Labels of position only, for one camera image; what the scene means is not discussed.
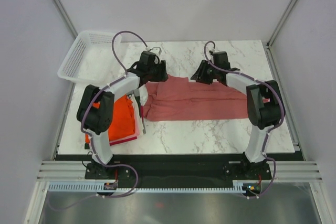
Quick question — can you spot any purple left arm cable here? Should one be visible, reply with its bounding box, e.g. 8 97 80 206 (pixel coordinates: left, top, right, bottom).
80 31 140 198

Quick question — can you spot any light pink folded t-shirt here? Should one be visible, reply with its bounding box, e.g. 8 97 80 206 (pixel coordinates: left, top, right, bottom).
109 125 140 146

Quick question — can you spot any white slotted cable duct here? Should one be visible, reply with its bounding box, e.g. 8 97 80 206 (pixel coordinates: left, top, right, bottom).
48 181 257 193

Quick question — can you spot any white folded t-shirt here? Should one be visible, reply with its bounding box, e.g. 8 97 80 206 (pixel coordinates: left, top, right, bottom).
132 87 148 135

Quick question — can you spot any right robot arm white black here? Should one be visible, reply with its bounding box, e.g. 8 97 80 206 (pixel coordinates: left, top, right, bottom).
191 50 285 179

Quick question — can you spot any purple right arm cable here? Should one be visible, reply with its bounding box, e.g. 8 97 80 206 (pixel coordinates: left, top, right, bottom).
204 40 286 200

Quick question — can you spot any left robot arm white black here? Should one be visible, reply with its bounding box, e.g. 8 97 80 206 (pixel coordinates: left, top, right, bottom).
76 47 168 178

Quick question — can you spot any white plastic basket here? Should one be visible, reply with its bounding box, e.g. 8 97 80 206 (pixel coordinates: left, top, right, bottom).
57 30 121 84

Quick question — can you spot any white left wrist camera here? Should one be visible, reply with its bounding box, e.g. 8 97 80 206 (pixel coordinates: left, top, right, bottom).
149 47 162 57

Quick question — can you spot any crimson folded t-shirt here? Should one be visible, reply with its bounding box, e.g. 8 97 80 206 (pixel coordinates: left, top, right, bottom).
109 106 145 146

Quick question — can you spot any dusty pink t-shirt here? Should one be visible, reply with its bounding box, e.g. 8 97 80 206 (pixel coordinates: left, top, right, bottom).
143 76 248 122

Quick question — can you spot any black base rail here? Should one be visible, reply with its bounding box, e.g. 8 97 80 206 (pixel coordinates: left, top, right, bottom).
85 154 272 187

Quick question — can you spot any right aluminium frame post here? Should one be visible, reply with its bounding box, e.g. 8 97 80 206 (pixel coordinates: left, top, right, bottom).
265 0 299 50

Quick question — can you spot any aluminium frame post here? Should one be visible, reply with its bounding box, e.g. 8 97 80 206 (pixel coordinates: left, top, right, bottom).
52 0 78 39
265 0 299 50

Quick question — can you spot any left aluminium frame post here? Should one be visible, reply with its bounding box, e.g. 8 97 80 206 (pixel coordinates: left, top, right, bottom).
52 0 78 39

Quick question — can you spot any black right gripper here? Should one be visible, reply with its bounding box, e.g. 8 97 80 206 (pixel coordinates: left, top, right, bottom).
191 59 219 84

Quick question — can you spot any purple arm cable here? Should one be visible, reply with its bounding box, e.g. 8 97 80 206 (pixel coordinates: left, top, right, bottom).
80 31 140 198
204 40 286 200

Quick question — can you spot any orange folded t-shirt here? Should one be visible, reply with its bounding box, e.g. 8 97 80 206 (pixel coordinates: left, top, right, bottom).
84 95 137 143

